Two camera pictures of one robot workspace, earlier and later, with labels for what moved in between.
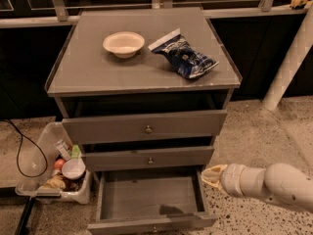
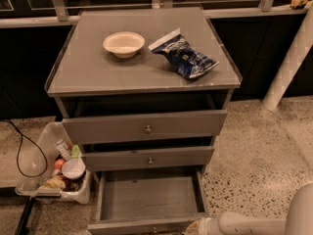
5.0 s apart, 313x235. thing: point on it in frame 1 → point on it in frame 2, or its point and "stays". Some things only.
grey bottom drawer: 151,202 stays
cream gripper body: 232,179 → 207,226
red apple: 58,164 stays
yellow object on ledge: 298,1 stays
